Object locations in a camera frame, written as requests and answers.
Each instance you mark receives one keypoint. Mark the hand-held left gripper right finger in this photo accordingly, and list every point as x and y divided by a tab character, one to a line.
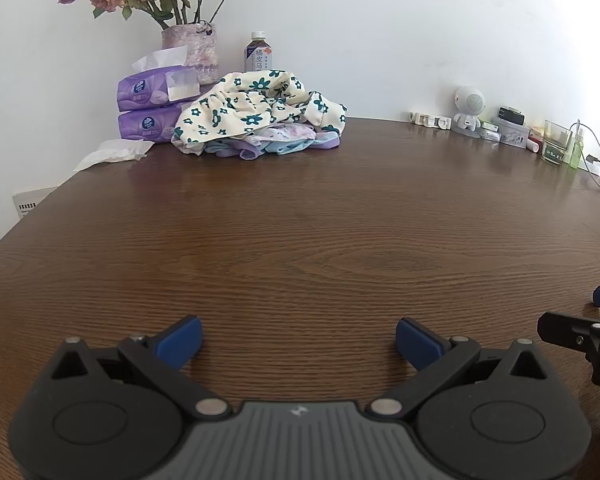
417	342

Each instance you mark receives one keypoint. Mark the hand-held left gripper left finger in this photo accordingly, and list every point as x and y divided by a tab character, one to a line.
182	342

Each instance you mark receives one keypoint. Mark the cream dress with teal flowers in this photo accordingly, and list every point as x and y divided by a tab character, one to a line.
240	105

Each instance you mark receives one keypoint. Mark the pile of pastel clothes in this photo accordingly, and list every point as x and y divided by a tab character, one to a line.
280	147

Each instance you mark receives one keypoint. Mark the green spray bottle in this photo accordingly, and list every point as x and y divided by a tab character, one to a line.
576	152

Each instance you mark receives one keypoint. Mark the square glass cup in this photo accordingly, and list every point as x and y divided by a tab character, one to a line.
555	142

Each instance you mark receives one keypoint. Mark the red white tube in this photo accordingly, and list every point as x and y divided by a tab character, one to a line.
534	142

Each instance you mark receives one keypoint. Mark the small green white boxes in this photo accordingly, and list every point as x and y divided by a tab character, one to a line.
490	135

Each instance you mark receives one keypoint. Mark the crumpled white tissue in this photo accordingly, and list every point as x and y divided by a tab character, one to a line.
115	152

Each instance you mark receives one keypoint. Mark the white vented box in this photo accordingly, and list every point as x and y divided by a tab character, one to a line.
32	202

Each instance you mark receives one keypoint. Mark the green white small box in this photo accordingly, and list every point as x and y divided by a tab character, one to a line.
487	126

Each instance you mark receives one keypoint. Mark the white plastic clips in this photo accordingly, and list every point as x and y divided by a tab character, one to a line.
430	120

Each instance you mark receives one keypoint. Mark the white robot-shaped speaker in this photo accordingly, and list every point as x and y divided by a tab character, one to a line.
469	100

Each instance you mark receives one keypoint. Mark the plastic tea bottle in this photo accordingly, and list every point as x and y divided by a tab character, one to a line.
257	55

